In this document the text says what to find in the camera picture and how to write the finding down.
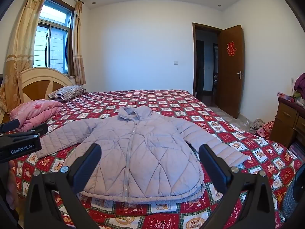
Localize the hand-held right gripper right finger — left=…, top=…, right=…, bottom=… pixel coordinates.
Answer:
left=198, top=144, right=283, bottom=229

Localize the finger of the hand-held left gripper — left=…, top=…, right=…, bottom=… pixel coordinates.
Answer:
left=0, top=123, right=49, bottom=139
left=0, top=119, right=20, bottom=133

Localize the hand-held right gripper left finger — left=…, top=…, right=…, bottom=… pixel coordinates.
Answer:
left=24, top=143, right=102, bottom=229

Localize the lilac quilted puffer jacket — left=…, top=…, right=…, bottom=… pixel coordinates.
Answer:
left=36, top=106, right=249, bottom=204

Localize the person's left hand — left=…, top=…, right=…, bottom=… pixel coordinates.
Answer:
left=6, top=160, right=20, bottom=210

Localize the pink folded blanket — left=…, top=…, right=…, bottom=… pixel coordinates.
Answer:
left=10, top=100, right=63, bottom=132

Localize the striped pillow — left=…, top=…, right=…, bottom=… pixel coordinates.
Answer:
left=48, top=85, right=87, bottom=101

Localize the wooden bed headboard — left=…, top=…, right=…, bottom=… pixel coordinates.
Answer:
left=0, top=67, right=75, bottom=123

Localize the grey crumpled cloth pile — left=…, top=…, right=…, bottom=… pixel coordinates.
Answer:
left=249, top=119, right=266, bottom=132

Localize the wide beige floral curtain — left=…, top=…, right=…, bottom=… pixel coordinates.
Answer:
left=0, top=0, right=51, bottom=115

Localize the bed with red printed quilt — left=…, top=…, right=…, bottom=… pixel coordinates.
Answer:
left=10, top=89, right=303, bottom=229

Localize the grey textured fabric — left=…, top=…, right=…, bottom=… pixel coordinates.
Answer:
left=282, top=163, right=305, bottom=220

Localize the brown wooden dresser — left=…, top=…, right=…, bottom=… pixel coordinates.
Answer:
left=269, top=97, right=305, bottom=149

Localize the stack of books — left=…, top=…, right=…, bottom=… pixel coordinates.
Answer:
left=289, top=142, right=305, bottom=163

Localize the brown wooden door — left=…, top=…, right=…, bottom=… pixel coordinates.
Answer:
left=218, top=24, right=246, bottom=119

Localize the narrow beige floral curtain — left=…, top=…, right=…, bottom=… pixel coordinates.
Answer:
left=71, top=1, right=86, bottom=85

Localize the pink flat box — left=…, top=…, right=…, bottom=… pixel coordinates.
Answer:
left=277, top=91, right=296, bottom=102

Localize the red paper door decoration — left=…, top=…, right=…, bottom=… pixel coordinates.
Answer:
left=226, top=42, right=238, bottom=57

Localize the purple cloth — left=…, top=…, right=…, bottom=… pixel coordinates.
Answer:
left=294, top=73, right=305, bottom=92

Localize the brown door frame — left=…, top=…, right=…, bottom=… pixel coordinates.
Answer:
left=192, top=23, right=224, bottom=106

